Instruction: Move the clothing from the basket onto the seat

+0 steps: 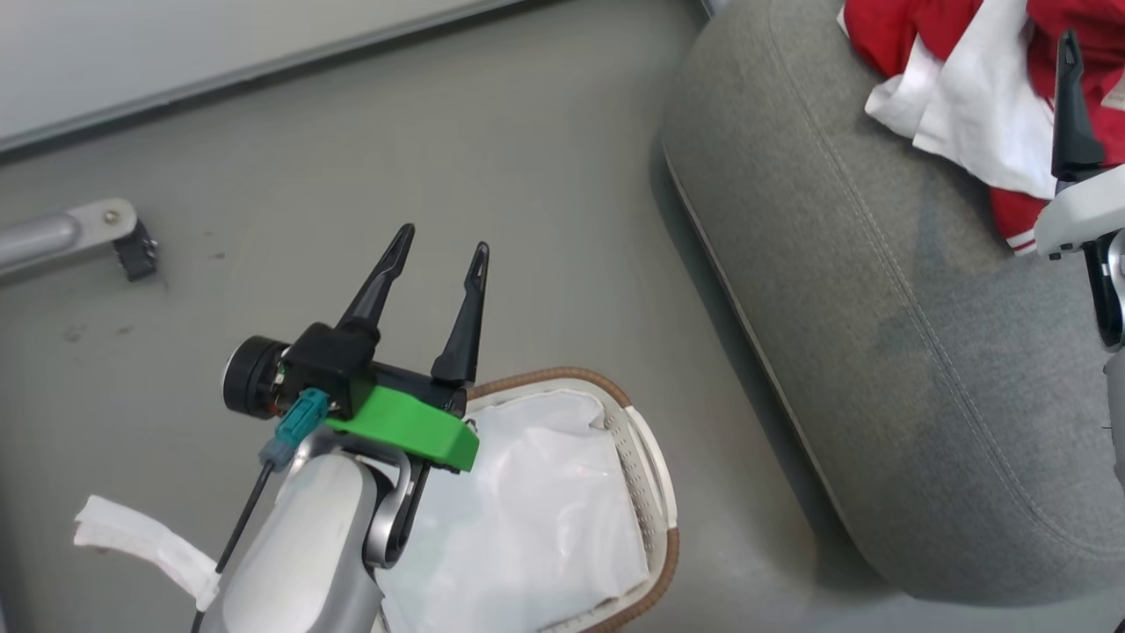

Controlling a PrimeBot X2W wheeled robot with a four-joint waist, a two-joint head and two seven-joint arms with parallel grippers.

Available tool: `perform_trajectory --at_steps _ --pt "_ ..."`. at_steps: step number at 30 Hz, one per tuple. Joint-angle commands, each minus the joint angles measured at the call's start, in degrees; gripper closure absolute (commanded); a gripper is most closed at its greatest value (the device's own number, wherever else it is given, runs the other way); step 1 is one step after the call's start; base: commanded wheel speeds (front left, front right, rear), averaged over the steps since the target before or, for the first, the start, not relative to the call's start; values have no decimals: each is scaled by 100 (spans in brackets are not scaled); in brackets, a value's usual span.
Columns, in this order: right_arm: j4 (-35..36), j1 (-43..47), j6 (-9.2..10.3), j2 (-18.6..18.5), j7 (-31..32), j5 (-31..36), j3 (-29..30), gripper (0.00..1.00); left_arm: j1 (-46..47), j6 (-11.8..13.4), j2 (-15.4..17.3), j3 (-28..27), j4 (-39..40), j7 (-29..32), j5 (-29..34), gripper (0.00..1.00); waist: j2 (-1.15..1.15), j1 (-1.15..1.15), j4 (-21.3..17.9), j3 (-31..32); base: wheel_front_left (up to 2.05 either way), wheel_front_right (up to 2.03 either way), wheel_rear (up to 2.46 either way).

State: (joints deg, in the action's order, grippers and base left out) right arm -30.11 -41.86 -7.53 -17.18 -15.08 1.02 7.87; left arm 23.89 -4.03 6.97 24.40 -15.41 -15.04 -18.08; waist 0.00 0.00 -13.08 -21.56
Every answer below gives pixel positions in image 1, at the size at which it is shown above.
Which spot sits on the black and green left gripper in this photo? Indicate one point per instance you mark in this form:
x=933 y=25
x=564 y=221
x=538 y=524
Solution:
x=404 y=426

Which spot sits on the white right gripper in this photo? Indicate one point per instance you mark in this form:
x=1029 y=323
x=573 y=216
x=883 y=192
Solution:
x=1085 y=211

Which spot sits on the red clothing with white trim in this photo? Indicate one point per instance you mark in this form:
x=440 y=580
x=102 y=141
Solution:
x=896 y=31

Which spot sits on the white and grey right arm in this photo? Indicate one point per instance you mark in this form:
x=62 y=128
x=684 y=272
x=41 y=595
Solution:
x=1109 y=299

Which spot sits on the white basket liner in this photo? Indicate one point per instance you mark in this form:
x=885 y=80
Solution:
x=527 y=510

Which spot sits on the white basket with beige rim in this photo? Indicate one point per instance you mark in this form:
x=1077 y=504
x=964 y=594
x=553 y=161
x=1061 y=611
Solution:
x=655 y=492

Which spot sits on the grey sofa cushion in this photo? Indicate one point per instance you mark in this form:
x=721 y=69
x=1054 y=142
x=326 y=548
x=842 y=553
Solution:
x=879 y=308

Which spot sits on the dark grey caster wheel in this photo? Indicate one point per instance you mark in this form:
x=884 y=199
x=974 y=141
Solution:
x=136 y=252

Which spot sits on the silver metal leg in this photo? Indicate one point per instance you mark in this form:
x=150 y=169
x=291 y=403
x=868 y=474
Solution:
x=53 y=233

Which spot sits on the black round wrist camera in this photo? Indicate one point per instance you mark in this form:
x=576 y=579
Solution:
x=248 y=378

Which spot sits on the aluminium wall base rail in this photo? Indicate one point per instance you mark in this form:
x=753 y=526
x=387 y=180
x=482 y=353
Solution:
x=220 y=75

